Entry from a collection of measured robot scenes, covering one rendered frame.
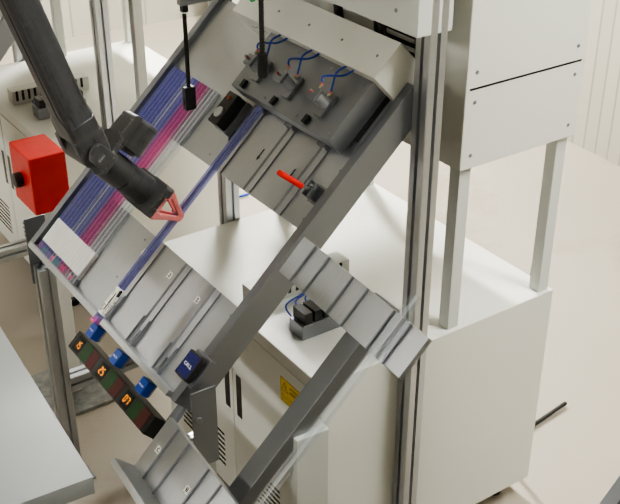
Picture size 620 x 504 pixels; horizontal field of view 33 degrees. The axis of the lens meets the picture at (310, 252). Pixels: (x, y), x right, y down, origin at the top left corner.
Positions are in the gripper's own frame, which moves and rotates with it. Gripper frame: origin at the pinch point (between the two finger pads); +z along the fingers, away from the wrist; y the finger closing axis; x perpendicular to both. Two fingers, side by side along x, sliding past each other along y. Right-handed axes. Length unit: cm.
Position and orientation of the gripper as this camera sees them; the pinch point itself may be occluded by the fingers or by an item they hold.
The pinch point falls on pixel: (176, 214)
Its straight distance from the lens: 199.0
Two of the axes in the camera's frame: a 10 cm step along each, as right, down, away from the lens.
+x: -6.1, 7.9, -0.3
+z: 5.6, 4.6, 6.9
